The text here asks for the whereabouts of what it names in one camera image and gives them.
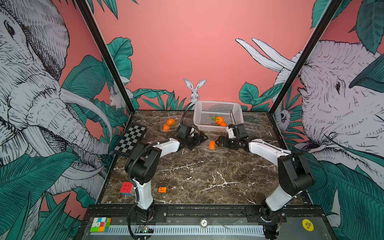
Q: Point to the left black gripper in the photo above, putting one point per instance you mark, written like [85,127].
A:
[197,140]

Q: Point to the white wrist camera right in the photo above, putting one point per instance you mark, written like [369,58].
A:
[231,134]

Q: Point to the yellow round sticker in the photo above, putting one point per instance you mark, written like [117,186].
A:
[307,225]

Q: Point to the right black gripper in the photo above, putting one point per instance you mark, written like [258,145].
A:
[221,137]

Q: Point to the round silver knob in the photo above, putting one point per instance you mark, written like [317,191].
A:
[204,223]

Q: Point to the colourful cube on rail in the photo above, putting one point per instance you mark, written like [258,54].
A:
[100,225]

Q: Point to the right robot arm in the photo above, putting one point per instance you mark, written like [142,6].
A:
[295,173]

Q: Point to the red cube on table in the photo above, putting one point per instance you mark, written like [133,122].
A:
[127,189]

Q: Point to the small orange block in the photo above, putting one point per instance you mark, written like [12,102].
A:
[162,190]

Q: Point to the orange with leaf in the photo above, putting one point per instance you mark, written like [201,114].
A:
[219,120]

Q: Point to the small circuit board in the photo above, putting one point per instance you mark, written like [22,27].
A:
[145,230]

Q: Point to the white plastic basket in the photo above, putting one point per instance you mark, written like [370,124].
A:
[215,116]

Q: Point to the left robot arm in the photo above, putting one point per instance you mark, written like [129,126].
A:
[143,162]

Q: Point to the black white checkerboard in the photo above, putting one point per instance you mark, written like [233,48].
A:
[132,135]

